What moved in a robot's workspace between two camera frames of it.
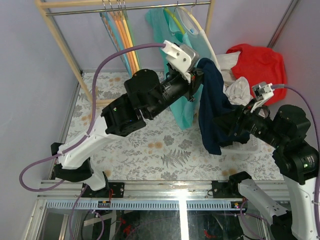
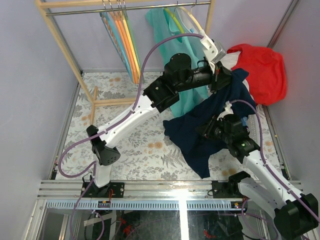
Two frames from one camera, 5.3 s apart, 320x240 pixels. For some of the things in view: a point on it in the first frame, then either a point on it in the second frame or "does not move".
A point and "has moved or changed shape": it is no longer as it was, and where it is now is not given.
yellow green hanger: x=181 y=26 does not move
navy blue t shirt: x=214 y=99 has moved or changed shape
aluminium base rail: x=66 y=195 does not move
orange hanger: x=123 y=37 does not move
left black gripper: x=196 y=73 -> x=221 y=74
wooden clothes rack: x=57 y=7 does not move
